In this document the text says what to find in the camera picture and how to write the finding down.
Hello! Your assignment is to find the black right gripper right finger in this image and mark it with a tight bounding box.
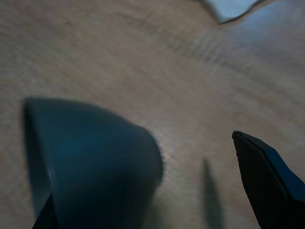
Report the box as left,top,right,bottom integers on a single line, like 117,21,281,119
232,130,305,229

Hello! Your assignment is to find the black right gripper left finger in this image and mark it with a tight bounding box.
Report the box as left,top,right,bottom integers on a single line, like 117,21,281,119
32,190,60,229

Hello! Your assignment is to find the dark blue bowl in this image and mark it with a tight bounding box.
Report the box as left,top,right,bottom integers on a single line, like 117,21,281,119
22,97,165,229

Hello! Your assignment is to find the white bowl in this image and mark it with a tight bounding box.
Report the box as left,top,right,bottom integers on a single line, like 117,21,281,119
199,0,265,25

